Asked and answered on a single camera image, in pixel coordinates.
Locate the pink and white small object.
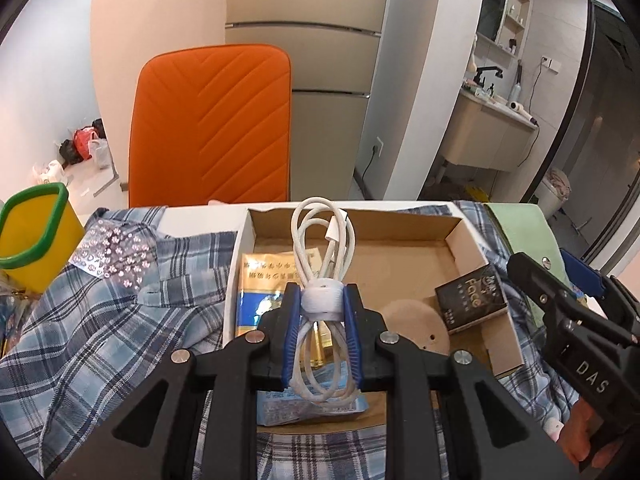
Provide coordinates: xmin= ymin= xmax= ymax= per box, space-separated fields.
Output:
xmin=542 ymin=417 xmax=566 ymax=443

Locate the beige refrigerator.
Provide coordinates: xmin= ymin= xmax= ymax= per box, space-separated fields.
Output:
xmin=225 ymin=0 xmax=393 ymax=201

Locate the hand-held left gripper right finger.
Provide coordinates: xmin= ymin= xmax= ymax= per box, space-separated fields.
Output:
xmin=342 ymin=282 xmax=583 ymax=480

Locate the white cable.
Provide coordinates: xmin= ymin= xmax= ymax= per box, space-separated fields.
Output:
xmin=285 ymin=197 xmax=368 ymax=406

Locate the person's right hand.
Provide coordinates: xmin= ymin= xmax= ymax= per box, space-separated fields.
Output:
xmin=556 ymin=399 xmax=596 ymax=465

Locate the green cloth pouch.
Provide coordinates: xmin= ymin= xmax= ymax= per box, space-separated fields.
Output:
xmin=482 ymin=202 xmax=588 ymax=326

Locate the blue plaid shirt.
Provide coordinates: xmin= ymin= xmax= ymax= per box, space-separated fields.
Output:
xmin=0 ymin=200 xmax=591 ymax=480

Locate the white hair dryer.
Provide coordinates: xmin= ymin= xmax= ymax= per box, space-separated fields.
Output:
xmin=509 ymin=101 xmax=538 ymax=126

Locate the yellow container with green rim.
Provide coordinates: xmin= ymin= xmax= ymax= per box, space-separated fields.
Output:
xmin=0 ymin=183 xmax=86 ymax=295

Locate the mirror cabinet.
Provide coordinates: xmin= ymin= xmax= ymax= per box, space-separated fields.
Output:
xmin=476 ymin=0 xmax=531 ymax=56

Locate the blue tissue packet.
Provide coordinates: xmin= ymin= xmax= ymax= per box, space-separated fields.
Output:
xmin=256 ymin=365 xmax=368 ymax=428

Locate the white plastic bag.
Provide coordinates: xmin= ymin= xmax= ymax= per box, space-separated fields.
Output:
xmin=32 ymin=160 xmax=68 ymax=186

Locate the white trash bin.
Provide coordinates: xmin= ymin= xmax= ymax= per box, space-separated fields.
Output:
xmin=536 ymin=169 xmax=573 ymax=221

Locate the orange chair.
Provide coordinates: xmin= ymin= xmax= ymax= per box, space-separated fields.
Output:
xmin=128 ymin=44 xmax=293 ymax=209

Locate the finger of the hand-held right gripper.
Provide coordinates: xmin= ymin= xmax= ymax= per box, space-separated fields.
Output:
xmin=507 ymin=252 xmax=586 ymax=321
xmin=560 ymin=249 xmax=640 ymax=336

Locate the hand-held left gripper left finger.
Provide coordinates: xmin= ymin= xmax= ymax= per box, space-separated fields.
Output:
xmin=50 ymin=282 xmax=303 ymax=480

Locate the gold and blue cigarette pack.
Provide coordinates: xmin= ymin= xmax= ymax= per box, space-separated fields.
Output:
xmin=235 ymin=247 xmax=341 ymax=376

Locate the beige vanity cabinet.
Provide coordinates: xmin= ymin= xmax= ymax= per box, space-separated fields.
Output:
xmin=442 ymin=87 xmax=540 ymax=173

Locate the small black box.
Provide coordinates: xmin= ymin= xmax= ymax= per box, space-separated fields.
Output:
xmin=434 ymin=266 xmax=511 ymax=336

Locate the red plastic bag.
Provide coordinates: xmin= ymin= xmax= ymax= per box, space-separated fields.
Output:
xmin=74 ymin=127 xmax=100 ymax=161

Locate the cardboard box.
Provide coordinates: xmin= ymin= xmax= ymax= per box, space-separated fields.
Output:
xmin=222 ymin=201 xmax=526 ymax=428

